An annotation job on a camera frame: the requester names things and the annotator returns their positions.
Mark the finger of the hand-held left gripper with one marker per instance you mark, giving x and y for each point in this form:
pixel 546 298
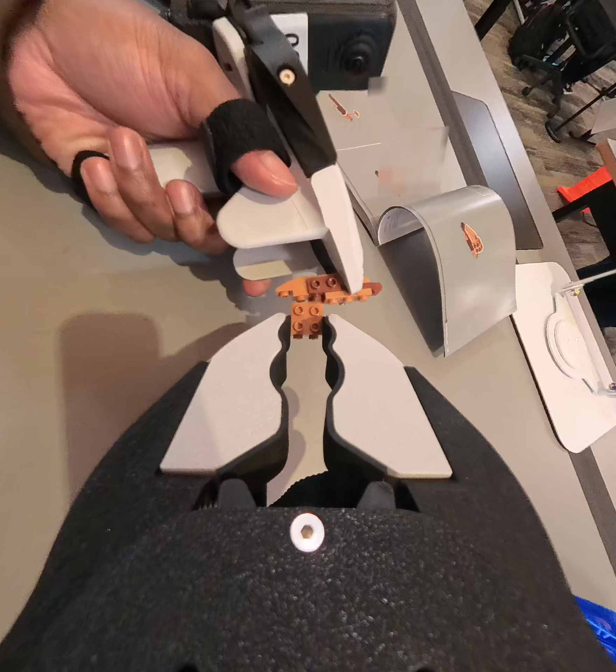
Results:
pixel 340 226
pixel 271 221

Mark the orange brown square brick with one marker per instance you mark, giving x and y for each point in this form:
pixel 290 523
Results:
pixel 308 323

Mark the brick instruction booklet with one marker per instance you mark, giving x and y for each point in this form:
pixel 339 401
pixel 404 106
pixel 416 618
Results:
pixel 476 273

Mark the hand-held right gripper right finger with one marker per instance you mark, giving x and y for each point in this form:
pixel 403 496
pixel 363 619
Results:
pixel 387 410

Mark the curled grey instruction booklet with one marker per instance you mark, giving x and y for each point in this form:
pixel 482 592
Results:
pixel 497 168

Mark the black office chair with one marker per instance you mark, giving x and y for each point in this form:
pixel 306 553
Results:
pixel 602 21

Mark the red-orange floor object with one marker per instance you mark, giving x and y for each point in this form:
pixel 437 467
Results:
pixel 583 187

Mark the grey desk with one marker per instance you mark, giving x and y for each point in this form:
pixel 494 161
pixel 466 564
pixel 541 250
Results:
pixel 77 315

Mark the brown brick assembly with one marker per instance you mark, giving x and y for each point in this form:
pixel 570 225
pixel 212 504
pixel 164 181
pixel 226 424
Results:
pixel 313 287

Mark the person's left hand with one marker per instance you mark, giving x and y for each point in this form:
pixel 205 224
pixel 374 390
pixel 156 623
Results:
pixel 109 74

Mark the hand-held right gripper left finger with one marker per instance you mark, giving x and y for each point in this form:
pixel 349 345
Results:
pixel 224 415

